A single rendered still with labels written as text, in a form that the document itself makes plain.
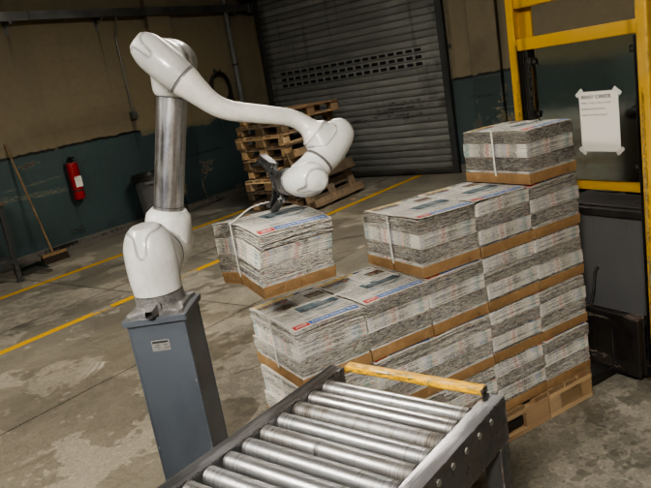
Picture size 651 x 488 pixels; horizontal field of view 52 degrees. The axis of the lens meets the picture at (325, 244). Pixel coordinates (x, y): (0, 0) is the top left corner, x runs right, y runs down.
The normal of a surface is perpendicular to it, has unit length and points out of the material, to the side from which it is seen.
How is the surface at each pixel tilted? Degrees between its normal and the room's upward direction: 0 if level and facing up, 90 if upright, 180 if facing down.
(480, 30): 90
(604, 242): 90
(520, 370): 90
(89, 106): 90
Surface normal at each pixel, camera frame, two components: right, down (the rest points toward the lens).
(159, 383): -0.04, 0.25
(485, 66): -0.61, 0.29
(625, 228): -0.84, 0.26
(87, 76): 0.78, 0.03
